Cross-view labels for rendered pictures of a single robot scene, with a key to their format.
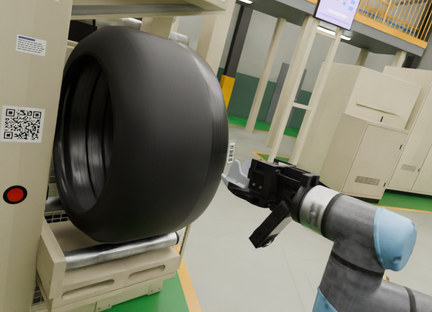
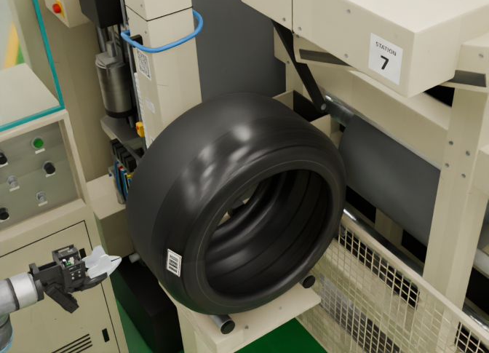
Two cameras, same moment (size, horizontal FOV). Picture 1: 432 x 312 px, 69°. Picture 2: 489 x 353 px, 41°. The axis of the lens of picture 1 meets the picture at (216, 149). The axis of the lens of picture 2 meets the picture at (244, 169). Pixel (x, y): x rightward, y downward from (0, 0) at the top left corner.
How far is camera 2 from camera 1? 1.86 m
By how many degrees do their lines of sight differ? 91
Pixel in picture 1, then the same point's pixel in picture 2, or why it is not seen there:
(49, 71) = (158, 124)
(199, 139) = (144, 225)
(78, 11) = (308, 56)
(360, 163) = not seen: outside the picture
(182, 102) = (145, 187)
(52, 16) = (152, 89)
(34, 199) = not seen: hidden behind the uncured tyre
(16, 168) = not seen: hidden behind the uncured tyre
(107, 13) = (330, 62)
